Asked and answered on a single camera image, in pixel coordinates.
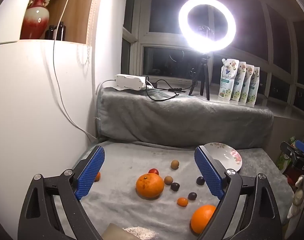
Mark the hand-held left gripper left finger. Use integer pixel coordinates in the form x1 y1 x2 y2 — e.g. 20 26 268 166
17 145 105 240

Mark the long white cable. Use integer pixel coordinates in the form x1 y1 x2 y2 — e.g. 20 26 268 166
52 0 97 140

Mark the wooden wall shelf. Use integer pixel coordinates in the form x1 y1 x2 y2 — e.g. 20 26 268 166
19 0 98 46

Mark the rough-skinned large orange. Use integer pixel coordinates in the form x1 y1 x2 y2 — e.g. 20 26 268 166
135 173 165 199

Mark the green printed package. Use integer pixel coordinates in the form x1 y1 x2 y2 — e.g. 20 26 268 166
277 136 299 172

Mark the floral refill pouch with spout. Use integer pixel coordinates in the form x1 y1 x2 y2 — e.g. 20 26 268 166
218 58 240 102

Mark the white window frame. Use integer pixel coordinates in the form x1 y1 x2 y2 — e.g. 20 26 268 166
122 0 304 120

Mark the grey folded blanket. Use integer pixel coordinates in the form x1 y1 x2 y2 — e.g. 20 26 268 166
95 87 274 148

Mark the ring light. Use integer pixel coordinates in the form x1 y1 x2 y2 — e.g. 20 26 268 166
178 0 236 52

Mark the white power cord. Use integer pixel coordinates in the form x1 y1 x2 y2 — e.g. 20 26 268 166
95 79 116 93

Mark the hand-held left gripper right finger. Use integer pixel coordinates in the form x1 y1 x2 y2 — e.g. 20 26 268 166
194 146 283 240

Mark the white plush toy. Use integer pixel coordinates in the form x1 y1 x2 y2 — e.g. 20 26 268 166
287 175 304 222

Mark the white beaded cord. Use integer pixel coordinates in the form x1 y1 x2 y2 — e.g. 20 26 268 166
77 0 103 65

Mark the white fuzzy cloth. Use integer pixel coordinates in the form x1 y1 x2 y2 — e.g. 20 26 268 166
123 226 159 240

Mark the white power strip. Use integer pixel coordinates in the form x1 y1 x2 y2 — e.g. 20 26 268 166
113 74 147 91

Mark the beige cloth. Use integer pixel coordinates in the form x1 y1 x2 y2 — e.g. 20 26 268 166
102 222 132 240

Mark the red and white vase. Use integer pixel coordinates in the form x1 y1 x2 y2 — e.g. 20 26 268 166
20 0 58 40

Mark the smooth large orange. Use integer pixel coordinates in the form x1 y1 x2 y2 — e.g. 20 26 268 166
190 204 217 234

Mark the floral white plate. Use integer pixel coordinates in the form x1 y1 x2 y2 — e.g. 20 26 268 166
203 142 243 173

